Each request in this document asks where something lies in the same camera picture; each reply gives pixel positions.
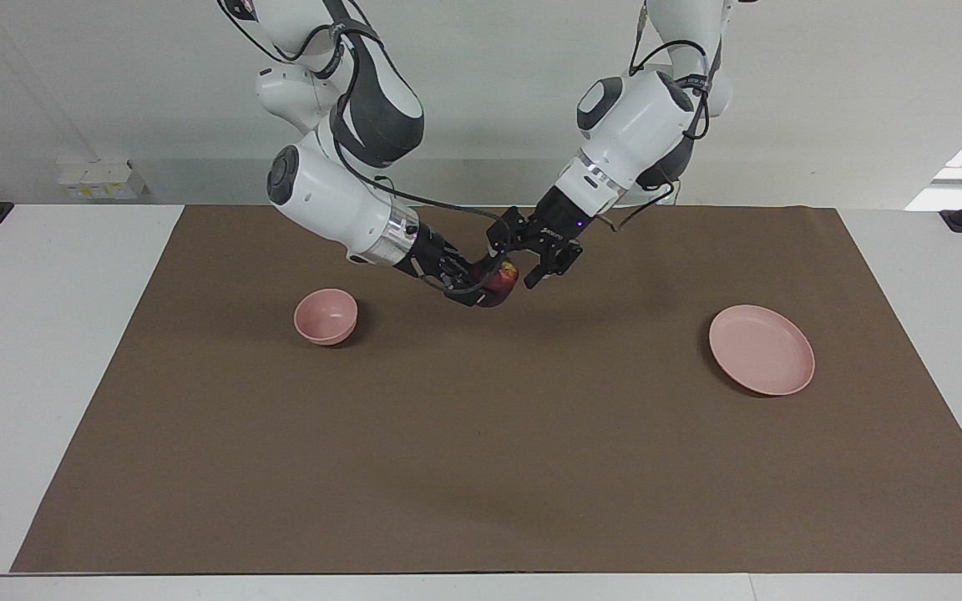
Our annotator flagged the dark red apple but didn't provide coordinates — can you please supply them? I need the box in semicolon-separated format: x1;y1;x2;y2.
473;258;523;309

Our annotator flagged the pink bowl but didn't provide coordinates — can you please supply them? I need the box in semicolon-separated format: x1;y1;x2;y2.
293;289;359;346

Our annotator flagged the pink plate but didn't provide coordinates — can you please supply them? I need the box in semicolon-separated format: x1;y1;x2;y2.
708;305;816;396

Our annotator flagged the brown table mat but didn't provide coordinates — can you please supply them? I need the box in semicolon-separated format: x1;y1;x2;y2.
11;205;962;574

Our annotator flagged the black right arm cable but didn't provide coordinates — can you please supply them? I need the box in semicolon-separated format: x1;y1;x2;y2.
218;0;524;295

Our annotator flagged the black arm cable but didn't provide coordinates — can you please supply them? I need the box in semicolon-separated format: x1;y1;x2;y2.
218;0;524;295
598;0;712;235

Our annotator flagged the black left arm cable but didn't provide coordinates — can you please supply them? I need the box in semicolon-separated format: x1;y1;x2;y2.
598;0;712;235

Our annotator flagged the white wall power strip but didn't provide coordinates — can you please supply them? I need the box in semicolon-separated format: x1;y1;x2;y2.
57;161;149;200

